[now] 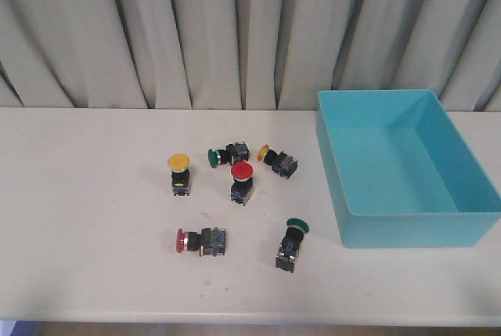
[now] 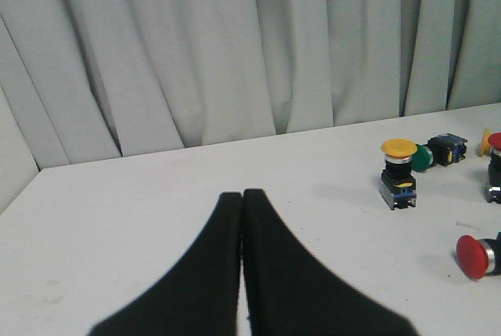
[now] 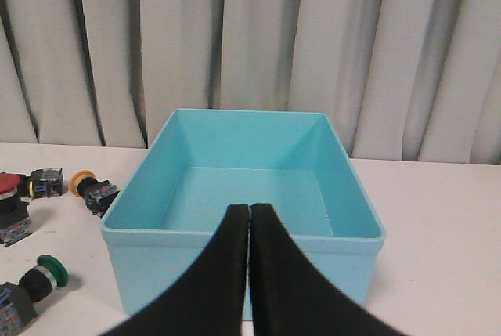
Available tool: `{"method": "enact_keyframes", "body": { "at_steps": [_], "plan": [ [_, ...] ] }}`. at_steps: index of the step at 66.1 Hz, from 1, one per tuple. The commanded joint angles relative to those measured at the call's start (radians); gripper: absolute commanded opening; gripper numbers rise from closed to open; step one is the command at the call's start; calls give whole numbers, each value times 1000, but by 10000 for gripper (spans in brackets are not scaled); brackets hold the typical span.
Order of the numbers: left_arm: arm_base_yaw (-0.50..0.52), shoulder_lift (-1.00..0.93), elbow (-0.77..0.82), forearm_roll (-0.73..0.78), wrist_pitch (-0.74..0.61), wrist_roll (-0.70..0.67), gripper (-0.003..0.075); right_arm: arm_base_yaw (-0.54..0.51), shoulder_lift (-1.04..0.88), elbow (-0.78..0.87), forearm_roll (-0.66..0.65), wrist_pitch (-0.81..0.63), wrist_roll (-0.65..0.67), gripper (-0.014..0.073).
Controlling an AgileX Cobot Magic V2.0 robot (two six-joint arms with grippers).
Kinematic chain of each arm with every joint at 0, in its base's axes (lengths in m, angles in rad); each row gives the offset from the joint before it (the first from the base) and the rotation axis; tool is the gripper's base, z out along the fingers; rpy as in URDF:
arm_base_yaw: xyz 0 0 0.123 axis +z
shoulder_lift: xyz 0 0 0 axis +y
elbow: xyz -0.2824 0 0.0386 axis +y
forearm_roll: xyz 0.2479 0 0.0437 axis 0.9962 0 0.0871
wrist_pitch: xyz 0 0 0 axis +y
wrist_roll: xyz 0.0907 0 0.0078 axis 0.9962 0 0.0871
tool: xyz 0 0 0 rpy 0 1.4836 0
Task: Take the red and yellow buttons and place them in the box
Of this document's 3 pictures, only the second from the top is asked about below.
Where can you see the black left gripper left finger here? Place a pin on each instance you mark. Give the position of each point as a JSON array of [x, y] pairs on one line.
[[199, 294]]

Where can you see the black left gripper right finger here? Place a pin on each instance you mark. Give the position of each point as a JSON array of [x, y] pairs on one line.
[[289, 292]]

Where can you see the yellow button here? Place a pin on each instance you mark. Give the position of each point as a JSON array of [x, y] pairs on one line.
[[484, 147], [397, 185]]

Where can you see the red button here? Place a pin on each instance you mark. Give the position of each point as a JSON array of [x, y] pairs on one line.
[[478, 258], [493, 188]]

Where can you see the red button lying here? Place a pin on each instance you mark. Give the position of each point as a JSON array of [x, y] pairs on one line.
[[478, 258]]

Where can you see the yellow button lying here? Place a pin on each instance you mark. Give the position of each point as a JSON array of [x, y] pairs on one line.
[[484, 147]]

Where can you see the grey curtain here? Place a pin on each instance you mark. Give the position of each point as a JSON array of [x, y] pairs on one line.
[[87, 80]]

